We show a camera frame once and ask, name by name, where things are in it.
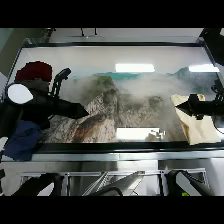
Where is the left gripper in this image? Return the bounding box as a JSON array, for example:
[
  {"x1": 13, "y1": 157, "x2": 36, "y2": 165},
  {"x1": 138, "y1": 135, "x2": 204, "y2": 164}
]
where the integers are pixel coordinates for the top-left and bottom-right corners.
[{"x1": 57, "y1": 99, "x2": 90, "y2": 120}]

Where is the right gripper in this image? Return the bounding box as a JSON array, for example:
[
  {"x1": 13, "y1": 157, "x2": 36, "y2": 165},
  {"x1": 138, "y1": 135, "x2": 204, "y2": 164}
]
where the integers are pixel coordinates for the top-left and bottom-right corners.
[{"x1": 174, "y1": 94, "x2": 205, "y2": 120}]

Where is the cream shirt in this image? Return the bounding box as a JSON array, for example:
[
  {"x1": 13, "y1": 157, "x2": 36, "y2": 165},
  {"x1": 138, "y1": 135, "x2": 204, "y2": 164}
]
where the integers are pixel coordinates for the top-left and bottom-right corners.
[{"x1": 170, "y1": 93, "x2": 223, "y2": 146}]

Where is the red garment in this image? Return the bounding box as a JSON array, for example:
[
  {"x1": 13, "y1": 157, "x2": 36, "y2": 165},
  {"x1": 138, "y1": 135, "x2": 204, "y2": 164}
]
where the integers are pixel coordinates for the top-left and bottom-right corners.
[{"x1": 14, "y1": 60, "x2": 54, "y2": 83}]

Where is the blue garment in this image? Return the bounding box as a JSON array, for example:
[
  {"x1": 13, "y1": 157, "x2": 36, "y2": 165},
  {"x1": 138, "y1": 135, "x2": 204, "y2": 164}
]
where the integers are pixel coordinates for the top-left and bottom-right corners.
[{"x1": 2, "y1": 119, "x2": 43, "y2": 162}]

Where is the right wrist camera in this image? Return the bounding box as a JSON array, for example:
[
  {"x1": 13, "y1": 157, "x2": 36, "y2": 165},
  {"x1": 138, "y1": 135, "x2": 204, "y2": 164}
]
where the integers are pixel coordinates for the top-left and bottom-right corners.
[{"x1": 211, "y1": 79, "x2": 224, "y2": 102}]

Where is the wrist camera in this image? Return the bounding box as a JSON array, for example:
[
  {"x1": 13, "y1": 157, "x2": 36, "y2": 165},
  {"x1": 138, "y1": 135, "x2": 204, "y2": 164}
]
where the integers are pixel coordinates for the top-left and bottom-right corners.
[
  {"x1": 49, "y1": 67, "x2": 72, "y2": 98},
  {"x1": 211, "y1": 79, "x2": 224, "y2": 102}
]

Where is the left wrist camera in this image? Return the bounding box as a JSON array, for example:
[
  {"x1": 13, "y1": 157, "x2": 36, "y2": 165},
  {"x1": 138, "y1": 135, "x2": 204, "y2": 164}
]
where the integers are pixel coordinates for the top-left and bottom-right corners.
[{"x1": 49, "y1": 67, "x2": 72, "y2": 98}]

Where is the silver frame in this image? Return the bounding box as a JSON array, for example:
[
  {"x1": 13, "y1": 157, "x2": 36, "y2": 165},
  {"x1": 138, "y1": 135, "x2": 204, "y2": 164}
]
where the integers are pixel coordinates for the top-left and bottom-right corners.
[{"x1": 0, "y1": 150, "x2": 224, "y2": 197}]

